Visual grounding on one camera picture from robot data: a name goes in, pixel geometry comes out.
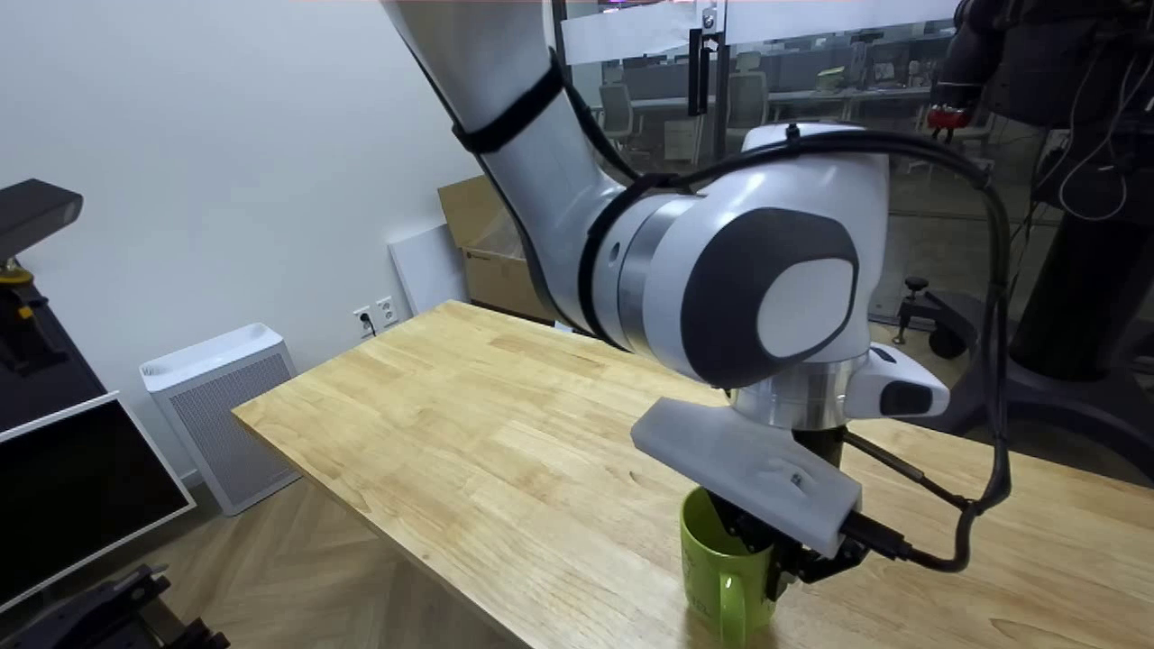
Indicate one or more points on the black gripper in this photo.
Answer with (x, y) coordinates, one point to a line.
(820, 449)

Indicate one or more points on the green plastic mug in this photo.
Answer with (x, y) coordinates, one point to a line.
(707, 578)

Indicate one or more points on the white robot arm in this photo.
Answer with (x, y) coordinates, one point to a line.
(722, 263)

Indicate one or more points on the small black knob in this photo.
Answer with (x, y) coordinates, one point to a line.
(943, 329)

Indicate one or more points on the brown cardboard box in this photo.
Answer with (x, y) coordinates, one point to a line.
(480, 257)

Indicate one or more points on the white flat panel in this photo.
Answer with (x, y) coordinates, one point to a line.
(428, 268)

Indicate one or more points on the small red object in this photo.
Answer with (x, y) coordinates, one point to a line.
(947, 122)

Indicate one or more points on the white air purifier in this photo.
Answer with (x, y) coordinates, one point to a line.
(221, 418)

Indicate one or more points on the black tripod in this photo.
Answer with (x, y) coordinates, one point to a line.
(120, 614)

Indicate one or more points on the black monitor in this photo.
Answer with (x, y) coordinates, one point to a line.
(73, 490)

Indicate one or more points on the gray wrist camera box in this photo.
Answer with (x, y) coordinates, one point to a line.
(745, 469)

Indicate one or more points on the black pedestal stand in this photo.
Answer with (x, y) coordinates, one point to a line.
(1082, 299)

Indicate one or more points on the white wall outlet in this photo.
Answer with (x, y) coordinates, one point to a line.
(378, 315)

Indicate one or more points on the black camera on stand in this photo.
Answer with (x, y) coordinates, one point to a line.
(37, 210)

